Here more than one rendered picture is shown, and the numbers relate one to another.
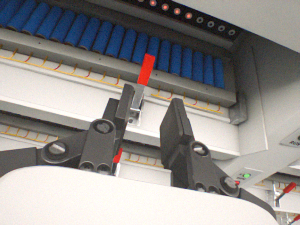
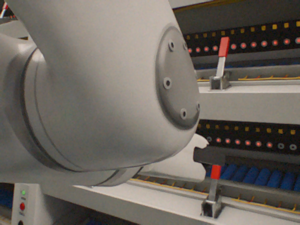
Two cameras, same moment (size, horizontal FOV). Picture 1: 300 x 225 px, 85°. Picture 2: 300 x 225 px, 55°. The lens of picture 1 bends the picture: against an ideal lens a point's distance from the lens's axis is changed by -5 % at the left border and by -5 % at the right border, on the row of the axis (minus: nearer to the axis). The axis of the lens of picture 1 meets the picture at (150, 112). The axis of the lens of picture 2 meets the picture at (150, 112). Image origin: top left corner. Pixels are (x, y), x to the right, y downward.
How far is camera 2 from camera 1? 34 cm
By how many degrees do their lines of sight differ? 63
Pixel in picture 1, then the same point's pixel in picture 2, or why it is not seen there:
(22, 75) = (139, 189)
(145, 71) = (215, 168)
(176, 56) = (261, 175)
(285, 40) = (292, 120)
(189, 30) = (275, 156)
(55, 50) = not seen: hidden behind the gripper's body
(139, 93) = (213, 187)
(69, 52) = not seen: hidden behind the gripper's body
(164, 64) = (246, 179)
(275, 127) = not seen: outside the picture
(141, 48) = (227, 171)
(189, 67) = (272, 181)
